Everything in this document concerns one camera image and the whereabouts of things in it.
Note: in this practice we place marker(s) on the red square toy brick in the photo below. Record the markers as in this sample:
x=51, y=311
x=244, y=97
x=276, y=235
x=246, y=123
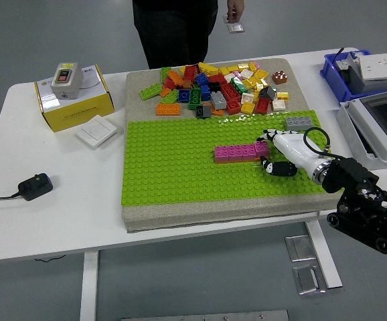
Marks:
x=233, y=107
x=261, y=106

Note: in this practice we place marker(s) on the small orange toy brick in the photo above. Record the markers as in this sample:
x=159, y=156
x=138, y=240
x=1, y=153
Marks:
x=165, y=92

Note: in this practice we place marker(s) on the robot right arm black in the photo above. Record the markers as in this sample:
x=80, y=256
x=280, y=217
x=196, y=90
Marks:
x=347, y=174

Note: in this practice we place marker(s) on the yellow square toy brick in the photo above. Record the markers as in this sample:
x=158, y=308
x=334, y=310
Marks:
x=247, y=107
x=260, y=76

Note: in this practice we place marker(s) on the flat orange long brick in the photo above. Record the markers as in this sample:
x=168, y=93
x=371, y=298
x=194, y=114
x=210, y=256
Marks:
x=168, y=109

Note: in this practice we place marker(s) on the blue plastic bin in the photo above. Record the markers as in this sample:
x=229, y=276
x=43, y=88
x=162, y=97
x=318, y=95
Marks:
x=330, y=72

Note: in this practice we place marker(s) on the blue square toy brick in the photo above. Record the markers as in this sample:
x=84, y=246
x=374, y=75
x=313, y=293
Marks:
x=184, y=96

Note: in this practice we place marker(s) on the black square toy brick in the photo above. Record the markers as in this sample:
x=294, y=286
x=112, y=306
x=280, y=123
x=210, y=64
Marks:
x=203, y=111

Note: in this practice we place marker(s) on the grey-brown foam mat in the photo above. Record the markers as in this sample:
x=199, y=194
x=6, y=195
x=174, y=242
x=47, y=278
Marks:
x=140, y=77

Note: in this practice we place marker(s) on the long grey toy brick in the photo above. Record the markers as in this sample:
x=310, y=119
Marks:
x=298, y=123

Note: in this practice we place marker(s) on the black and grey brick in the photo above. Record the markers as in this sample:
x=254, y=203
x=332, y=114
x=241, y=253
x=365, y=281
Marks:
x=267, y=93

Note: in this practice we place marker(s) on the green studded baseplate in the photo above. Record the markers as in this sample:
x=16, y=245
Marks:
x=180, y=174

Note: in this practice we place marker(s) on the grey enclosure box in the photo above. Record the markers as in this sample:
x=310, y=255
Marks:
x=381, y=110

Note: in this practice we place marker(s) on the small red toy brick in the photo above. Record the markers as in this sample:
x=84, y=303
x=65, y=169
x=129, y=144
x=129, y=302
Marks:
x=169, y=83

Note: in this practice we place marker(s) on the person's left hand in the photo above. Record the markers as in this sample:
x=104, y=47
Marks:
x=235, y=10

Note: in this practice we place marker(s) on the small metal floor plate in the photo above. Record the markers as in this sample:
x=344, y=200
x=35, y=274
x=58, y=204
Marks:
x=236, y=28

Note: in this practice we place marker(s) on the yellow flat toy brick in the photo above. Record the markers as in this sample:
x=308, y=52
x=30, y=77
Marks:
x=282, y=96

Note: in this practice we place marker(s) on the long red toy brick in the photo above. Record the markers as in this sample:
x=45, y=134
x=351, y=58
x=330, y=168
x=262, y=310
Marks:
x=230, y=92

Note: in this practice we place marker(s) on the dark green long brick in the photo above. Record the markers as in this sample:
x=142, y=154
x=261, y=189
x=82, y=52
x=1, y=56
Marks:
x=195, y=98

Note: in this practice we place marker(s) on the grey device block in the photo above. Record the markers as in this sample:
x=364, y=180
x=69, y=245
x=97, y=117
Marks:
x=351, y=78

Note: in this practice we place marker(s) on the white square toy brick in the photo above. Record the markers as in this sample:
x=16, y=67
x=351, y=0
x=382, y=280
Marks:
x=279, y=105
x=246, y=74

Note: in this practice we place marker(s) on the orange slanted toy brick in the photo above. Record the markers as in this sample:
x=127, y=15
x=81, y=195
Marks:
x=176, y=78

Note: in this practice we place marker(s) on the long metal floor plate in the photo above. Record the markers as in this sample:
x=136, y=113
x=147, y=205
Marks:
x=213, y=316

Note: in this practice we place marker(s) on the white socket panel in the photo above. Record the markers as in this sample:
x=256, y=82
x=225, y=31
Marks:
x=377, y=67

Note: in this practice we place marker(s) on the red tall toy brick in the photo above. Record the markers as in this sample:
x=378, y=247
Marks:
x=190, y=73

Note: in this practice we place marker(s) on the black power adapter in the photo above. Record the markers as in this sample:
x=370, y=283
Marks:
x=35, y=186

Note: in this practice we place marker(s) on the grey push-button switch box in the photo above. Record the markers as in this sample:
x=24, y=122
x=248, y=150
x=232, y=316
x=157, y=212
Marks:
x=64, y=82

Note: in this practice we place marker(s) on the long lime green brick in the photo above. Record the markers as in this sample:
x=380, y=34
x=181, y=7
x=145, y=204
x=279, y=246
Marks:
x=150, y=91

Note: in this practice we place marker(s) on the small grey toy brick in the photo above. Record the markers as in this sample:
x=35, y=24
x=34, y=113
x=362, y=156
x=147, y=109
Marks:
x=218, y=99

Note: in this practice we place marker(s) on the yellow wedge toy brick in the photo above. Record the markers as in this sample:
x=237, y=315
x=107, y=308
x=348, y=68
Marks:
x=208, y=68

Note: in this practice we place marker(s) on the brown toy brick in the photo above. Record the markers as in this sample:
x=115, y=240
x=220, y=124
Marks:
x=279, y=78

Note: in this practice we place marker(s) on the tiny orange toy brick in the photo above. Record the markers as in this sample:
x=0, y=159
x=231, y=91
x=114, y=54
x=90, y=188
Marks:
x=217, y=112

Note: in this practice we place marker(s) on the small pink toy brick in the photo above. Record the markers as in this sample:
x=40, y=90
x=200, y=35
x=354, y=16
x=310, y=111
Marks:
x=255, y=65

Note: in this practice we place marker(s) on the white table leg with foot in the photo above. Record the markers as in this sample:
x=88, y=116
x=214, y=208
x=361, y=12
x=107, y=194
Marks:
x=327, y=264

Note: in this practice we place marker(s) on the robot right hand white shell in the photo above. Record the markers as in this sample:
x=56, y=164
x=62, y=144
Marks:
x=297, y=150

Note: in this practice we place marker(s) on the yellow and white cardboard box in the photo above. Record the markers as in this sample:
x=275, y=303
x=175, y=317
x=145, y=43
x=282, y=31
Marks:
x=79, y=110

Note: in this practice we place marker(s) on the person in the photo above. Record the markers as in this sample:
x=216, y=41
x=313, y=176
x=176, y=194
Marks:
x=173, y=30

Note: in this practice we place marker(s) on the lime green toy brick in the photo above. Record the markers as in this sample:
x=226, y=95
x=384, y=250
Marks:
x=170, y=97

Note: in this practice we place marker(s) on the white wall switch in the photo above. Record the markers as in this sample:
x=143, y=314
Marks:
x=96, y=131

